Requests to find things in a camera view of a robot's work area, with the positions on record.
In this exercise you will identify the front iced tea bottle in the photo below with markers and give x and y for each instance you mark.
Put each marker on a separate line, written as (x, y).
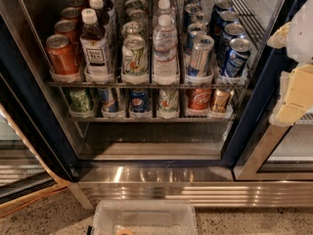
(94, 44)

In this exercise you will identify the water bottle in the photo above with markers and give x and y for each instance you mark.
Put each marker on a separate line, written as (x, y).
(164, 7)
(165, 41)

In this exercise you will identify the lower wire shelf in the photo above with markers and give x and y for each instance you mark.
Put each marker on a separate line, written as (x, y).
(154, 119)

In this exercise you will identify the clear plastic bin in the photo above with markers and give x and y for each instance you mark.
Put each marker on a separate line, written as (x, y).
(144, 217)

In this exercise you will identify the blue can lower shelf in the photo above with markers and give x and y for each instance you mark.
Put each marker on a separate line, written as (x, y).
(109, 99)

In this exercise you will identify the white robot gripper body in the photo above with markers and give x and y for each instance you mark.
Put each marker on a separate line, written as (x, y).
(303, 36)

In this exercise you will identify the green can lower shelf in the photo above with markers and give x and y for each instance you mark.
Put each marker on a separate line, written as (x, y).
(80, 100)

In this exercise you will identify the gold can lower shelf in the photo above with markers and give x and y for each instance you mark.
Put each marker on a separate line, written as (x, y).
(220, 101)

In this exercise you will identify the blue pepsi can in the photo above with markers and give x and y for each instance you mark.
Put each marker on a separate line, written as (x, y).
(236, 57)
(230, 31)

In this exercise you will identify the front 7up can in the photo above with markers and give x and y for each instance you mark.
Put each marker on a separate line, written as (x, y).
(135, 57)

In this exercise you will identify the orange soda can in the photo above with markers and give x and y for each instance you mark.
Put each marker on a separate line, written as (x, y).
(69, 29)
(61, 54)

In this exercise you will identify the wire shelf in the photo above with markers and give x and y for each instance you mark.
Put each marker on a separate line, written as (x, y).
(145, 85)
(154, 119)

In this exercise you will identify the front orange soda can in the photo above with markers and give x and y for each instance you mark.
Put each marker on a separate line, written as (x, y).
(61, 54)

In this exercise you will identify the front water bottle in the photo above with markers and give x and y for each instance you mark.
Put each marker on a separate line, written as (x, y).
(165, 41)

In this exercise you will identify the top wire shelf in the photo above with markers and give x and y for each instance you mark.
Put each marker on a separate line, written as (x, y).
(145, 85)

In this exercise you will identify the pepsi can lower shelf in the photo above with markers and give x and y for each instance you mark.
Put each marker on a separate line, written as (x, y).
(139, 100)

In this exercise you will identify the red coca cola can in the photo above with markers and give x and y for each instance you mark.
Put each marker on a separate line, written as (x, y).
(199, 99)

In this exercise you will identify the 7up can lower shelf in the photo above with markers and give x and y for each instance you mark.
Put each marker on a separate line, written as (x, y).
(168, 100)

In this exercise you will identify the open glass fridge door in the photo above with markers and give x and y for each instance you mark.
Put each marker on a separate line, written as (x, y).
(24, 176)

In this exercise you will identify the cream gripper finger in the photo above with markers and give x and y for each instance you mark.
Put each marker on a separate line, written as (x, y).
(296, 96)
(280, 38)

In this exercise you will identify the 7up can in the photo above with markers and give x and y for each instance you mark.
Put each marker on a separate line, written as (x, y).
(135, 57)
(132, 28)

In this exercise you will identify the red bull can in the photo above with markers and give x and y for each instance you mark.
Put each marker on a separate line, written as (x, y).
(200, 57)
(194, 30)

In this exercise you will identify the iced tea bottle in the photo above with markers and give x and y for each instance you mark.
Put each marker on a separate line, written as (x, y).
(103, 16)
(94, 44)

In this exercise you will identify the front blue pepsi can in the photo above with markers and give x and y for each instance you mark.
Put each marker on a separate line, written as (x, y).
(236, 57)

